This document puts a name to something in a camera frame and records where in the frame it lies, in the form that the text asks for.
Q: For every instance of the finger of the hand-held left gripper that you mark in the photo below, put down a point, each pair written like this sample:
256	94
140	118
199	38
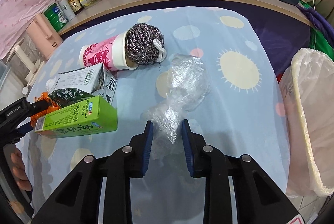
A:
26	128
39	107

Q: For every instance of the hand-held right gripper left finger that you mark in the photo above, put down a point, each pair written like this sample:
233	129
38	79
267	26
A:
148	148

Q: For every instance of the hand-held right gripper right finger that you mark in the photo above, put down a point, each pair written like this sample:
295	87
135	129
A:
186	148

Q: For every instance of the orange foil wrapper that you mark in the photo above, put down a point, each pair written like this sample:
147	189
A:
45	106

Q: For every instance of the green drink carton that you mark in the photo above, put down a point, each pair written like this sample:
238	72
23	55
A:
78	117

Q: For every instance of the dark green white milk carton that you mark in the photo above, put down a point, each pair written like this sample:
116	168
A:
78	83

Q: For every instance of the clear plastic bag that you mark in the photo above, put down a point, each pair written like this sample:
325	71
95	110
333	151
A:
185	83

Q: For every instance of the pink paper cup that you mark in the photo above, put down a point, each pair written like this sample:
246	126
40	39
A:
101	53

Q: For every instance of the steel wool scourer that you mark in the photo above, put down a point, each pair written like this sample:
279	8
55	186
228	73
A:
143	44

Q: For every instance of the beige wastebasket with white liner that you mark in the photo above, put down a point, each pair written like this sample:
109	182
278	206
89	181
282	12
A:
313	122

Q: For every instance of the person's left hand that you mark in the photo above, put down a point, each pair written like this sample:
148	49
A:
21	171

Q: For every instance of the white power plug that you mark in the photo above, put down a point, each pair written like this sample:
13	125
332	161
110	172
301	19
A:
26	90

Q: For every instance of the light blue planet print blanket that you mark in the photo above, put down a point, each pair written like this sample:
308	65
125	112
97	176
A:
229	114

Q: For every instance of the pink electric kettle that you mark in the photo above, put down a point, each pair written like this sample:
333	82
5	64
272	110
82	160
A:
47	31

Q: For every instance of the green tin can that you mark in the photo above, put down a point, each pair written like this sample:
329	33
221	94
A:
53	17

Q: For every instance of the white label bottle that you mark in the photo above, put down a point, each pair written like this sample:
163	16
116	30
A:
66	8

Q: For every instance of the dark sauce bottle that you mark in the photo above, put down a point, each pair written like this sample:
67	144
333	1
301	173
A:
74	2

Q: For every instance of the clear glass food container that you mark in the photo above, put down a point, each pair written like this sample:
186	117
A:
91	1

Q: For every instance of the green bag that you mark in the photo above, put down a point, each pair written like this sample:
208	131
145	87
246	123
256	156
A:
326	44

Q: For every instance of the purple cloth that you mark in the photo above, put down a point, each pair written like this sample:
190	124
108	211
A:
321	23

